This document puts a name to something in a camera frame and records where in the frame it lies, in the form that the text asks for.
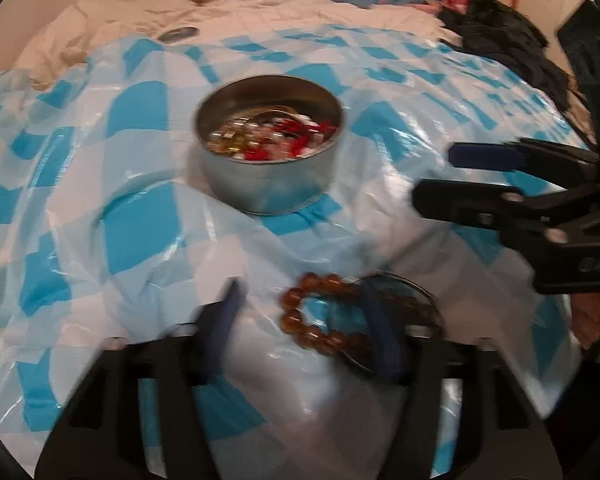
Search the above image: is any person's right hand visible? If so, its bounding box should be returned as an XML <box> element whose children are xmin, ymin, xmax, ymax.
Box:
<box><xmin>571</xmin><ymin>290</ymin><xmax>600</xmax><ymax>357</ymax></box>

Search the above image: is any round metal tin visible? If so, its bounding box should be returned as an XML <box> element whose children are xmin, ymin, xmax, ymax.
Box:
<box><xmin>194</xmin><ymin>75</ymin><xmax>347</xmax><ymax>216</ymax></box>

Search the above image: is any round metal tin lid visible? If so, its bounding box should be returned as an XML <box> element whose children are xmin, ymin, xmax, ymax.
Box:
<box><xmin>157</xmin><ymin>26</ymin><xmax>200</xmax><ymax>44</ymax></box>

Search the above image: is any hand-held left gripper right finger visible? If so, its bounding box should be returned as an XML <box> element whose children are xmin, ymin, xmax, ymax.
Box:
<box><xmin>362</xmin><ymin>280</ymin><xmax>563</xmax><ymax>480</ymax></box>

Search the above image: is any silver bangle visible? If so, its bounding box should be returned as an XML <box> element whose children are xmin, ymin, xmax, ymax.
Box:
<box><xmin>345</xmin><ymin>271</ymin><xmax>443</xmax><ymax>376</ymax></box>

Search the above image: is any white striped quilt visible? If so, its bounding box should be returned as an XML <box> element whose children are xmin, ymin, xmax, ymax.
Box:
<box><xmin>10</xmin><ymin>0</ymin><xmax>456</xmax><ymax>92</ymax></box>

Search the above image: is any dark cloth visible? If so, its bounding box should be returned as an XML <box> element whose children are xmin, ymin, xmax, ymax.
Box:
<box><xmin>437</xmin><ymin>0</ymin><xmax>597</xmax><ymax>142</ymax></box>

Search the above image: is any amber bead bracelet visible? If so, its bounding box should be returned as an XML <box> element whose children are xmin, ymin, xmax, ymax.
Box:
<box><xmin>279</xmin><ymin>272</ymin><xmax>381</xmax><ymax>357</ymax></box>

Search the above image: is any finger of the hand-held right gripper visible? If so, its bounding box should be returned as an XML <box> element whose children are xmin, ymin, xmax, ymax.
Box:
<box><xmin>447</xmin><ymin>137</ymin><xmax>600</xmax><ymax>187</ymax></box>
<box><xmin>412</xmin><ymin>179</ymin><xmax>561</xmax><ymax>234</ymax></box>

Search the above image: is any blue checked plastic sheet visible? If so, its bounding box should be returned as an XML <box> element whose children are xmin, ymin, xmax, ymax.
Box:
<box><xmin>0</xmin><ymin>22</ymin><xmax>600</xmax><ymax>480</ymax></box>

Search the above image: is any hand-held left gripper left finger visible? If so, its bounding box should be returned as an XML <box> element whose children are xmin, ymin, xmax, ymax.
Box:
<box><xmin>35</xmin><ymin>280</ymin><xmax>246</xmax><ymax>480</ymax></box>

